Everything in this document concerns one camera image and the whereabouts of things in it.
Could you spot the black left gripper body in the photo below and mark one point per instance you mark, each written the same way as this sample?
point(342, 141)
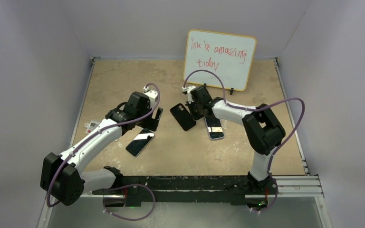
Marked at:
point(145, 123)

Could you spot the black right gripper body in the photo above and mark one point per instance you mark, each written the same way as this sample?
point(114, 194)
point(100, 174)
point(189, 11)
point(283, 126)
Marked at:
point(195, 109)

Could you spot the silver phone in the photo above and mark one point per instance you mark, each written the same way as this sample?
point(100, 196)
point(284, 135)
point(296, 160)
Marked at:
point(142, 139)

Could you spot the lavender phone case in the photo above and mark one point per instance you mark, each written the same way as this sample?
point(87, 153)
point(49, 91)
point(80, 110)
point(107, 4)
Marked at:
point(222, 132)

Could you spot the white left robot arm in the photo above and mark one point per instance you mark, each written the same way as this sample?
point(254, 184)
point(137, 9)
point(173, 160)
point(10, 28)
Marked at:
point(63, 176)

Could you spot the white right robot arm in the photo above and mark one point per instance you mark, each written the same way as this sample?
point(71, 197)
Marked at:
point(263, 130)

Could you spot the small white card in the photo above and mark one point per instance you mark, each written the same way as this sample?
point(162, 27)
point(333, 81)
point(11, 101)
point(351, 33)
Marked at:
point(91, 126)

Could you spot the yellow framed whiteboard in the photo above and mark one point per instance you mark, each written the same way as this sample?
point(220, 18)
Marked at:
point(229, 56)

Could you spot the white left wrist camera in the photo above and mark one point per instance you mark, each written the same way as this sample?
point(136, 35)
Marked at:
point(152, 94)

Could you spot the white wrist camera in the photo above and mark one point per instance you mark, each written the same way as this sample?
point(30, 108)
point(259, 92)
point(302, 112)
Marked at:
point(188, 91)
point(152, 94)

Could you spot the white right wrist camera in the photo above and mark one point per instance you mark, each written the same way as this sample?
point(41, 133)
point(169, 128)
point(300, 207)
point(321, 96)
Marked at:
point(188, 91)

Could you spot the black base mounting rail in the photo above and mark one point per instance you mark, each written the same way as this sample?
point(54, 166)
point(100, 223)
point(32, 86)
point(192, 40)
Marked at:
point(236, 190)

